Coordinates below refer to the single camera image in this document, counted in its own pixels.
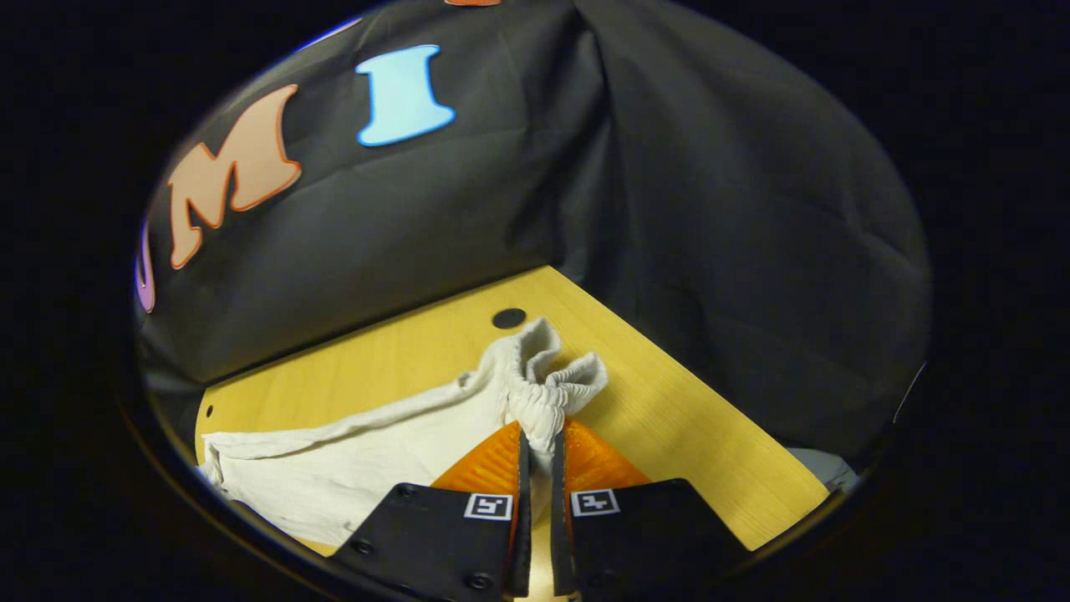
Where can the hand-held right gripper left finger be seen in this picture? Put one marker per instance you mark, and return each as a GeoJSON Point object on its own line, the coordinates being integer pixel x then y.
{"type": "Point", "coordinates": [523, 502]}

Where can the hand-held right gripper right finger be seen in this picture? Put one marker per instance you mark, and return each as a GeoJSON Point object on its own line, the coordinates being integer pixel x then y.
{"type": "Point", "coordinates": [558, 518]}

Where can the white jeans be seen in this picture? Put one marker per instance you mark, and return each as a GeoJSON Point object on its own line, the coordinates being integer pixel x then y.
{"type": "Point", "coordinates": [376, 468]}

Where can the black backdrop cloth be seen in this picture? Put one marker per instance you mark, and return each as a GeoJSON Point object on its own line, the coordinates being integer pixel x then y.
{"type": "Point", "coordinates": [669, 209]}

